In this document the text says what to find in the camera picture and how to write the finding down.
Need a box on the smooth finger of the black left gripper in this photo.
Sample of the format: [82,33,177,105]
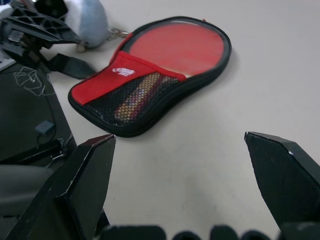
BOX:
[46,53,97,80]

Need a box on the ribbed finger of the black left gripper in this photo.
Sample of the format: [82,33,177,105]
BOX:
[0,4,81,43]

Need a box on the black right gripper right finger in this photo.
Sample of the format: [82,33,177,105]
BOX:
[244,131,320,230]

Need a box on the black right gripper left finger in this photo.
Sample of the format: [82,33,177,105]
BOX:
[0,134,118,240]

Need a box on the red and black paddle case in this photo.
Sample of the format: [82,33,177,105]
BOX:
[67,15,233,138]

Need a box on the red table tennis paddle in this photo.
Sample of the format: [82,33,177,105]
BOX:
[113,21,225,126]

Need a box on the light blue plush toy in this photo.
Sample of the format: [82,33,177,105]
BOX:
[61,0,110,53]

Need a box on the small grey adapter box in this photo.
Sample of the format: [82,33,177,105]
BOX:
[34,120,55,137]

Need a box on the thin white wire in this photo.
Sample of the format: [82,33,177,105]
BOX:
[13,66,56,97]

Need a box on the thin black cable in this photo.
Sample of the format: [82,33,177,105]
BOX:
[36,73,56,145]

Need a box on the metal key ring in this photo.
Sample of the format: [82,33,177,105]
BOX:
[107,27,130,41]

